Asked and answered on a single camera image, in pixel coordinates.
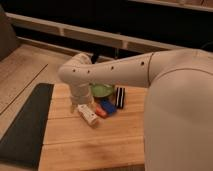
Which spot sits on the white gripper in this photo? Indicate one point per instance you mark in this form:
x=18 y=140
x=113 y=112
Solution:
x=80 y=94

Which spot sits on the white bottle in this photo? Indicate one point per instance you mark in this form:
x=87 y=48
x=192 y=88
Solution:
x=88 y=114

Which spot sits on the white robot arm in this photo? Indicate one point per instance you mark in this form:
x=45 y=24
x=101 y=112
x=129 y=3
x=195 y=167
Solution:
x=178 y=113

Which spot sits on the green bowl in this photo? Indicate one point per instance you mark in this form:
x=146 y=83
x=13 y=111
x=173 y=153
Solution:
x=102 y=90

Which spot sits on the blue block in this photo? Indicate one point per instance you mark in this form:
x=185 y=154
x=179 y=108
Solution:
x=108 y=106

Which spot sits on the black white striped object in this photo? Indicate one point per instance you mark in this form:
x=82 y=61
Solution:
x=120 y=97

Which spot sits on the wooden cutting board table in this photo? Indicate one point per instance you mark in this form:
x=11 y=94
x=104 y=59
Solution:
x=115 y=144

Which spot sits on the black mat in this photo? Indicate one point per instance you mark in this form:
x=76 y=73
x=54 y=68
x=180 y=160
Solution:
x=23 y=140

